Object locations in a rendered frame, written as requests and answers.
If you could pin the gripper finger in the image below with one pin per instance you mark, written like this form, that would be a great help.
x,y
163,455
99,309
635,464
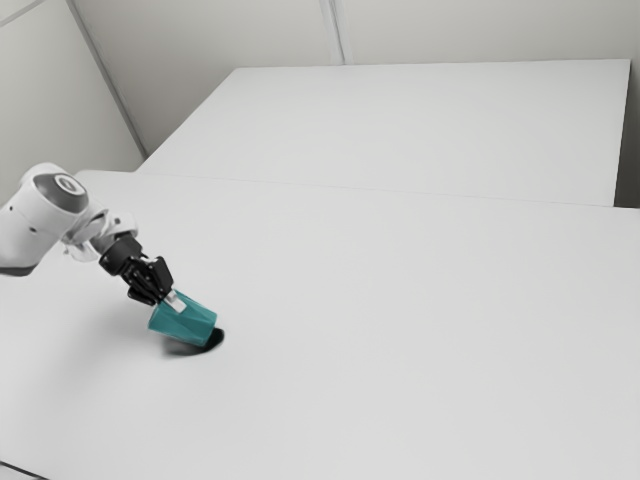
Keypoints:
x,y
140,287
163,280

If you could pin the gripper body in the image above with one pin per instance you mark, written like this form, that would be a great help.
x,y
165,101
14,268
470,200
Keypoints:
x,y
119,255

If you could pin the teal faceted mug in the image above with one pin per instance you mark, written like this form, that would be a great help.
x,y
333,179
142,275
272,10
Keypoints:
x,y
183,320

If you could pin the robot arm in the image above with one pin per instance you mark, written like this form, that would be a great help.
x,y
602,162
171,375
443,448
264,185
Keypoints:
x,y
35,220

